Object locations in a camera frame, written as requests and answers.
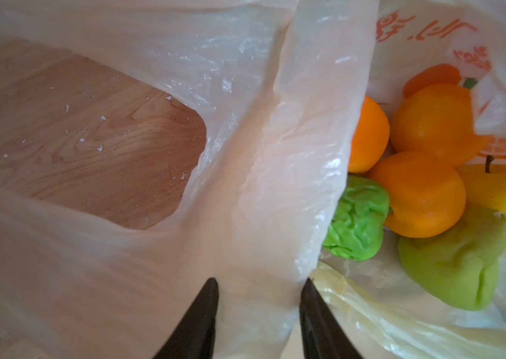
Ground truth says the yellow apple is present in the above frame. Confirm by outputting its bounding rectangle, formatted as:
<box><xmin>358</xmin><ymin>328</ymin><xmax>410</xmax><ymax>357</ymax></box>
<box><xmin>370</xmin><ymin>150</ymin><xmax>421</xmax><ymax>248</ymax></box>
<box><xmin>456</xmin><ymin>155</ymin><xmax>506</xmax><ymax>215</ymax></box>

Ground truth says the translucent plastic bag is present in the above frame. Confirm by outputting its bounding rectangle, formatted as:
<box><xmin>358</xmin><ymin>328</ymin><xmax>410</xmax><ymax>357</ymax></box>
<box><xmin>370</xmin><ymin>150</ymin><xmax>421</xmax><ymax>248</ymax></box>
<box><xmin>0</xmin><ymin>1</ymin><xmax>506</xmax><ymax>358</ymax></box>

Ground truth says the light green crinkled fruit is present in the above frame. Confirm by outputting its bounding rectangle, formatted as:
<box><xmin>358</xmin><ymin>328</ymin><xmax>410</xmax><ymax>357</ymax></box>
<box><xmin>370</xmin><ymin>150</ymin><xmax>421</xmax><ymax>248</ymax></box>
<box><xmin>322</xmin><ymin>174</ymin><xmax>390</xmax><ymax>262</ymax></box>

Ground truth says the green pear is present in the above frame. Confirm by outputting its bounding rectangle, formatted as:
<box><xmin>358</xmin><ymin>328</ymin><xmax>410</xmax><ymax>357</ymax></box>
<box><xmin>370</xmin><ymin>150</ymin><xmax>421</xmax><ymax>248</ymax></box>
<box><xmin>398</xmin><ymin>206</ymin><xmax>506</xmax><ymax>311</ymax></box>

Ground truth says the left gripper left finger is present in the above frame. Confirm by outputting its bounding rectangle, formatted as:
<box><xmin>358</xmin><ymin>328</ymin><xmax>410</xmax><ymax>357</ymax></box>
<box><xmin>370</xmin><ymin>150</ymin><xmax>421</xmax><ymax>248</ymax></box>
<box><xmin>153</xmin><ymin>278</ymin><xmax>219</xmax><ymax>359</ymax></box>

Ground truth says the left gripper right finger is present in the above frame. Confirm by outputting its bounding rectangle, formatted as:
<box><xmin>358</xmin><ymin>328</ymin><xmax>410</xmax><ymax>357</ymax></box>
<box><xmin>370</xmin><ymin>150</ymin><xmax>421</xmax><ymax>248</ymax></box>
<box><xmin>299</xmin><ymin>278</ymin><xmax>363</xmax><ymax>359</ymax></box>

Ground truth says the orange fruit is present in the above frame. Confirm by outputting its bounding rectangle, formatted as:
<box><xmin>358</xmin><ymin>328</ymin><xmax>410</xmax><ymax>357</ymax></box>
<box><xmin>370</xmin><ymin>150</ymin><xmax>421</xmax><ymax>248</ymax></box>
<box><xmin>348</xmin><ymin>96</ymin><xmax>390</xmax><ymax>174</ymax></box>
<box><xmin>390</xmin><ymin>84</ymin><xmax>492</xmax><ymax>167</ymax></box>
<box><xmin>367</xmin><ymin>151</ymin><xmax>467</xmax><ymax>239</ymax></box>

